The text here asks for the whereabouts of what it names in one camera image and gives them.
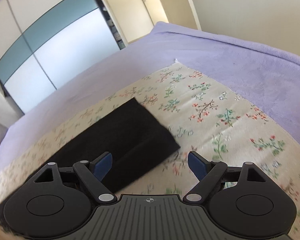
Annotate white teal sliding wardrobe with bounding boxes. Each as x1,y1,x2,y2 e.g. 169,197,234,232
0,0,125,113

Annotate lilac bed blanket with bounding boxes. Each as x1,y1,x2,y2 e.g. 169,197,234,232
0,22,300,171

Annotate floral cream sheet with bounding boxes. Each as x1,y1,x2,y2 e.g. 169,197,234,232
0,62,300,239

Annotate cream room door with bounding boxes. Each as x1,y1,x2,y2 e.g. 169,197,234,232
93,0,170,45

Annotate black pants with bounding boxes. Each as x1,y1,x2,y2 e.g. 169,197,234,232
0,97,182,224

